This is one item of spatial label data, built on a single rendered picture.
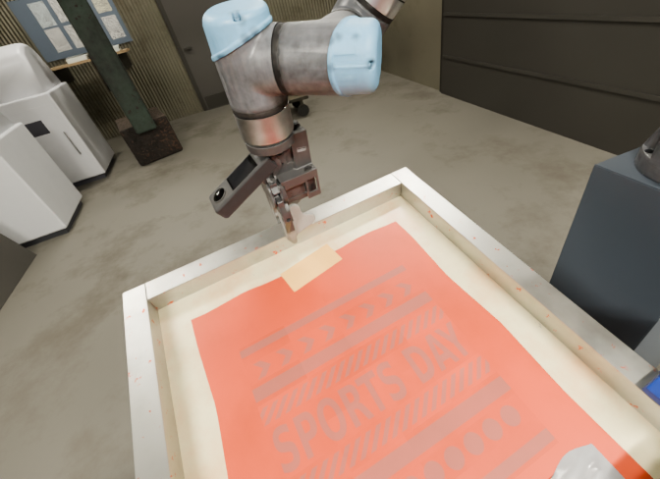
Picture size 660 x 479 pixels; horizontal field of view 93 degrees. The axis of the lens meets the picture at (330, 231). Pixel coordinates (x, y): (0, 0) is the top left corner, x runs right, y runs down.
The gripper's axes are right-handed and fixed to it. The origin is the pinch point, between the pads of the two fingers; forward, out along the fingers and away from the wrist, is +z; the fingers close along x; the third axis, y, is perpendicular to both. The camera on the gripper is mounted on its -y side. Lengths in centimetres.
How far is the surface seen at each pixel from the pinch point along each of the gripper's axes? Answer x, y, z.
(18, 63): 454, -151, 55
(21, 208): 292, -183, 131
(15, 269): 239, -199, 154
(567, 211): 24, 191, 123
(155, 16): 621, 11, 73
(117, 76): 421, -63, 84
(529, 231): 25, 157, 123
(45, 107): 429, -150, 97
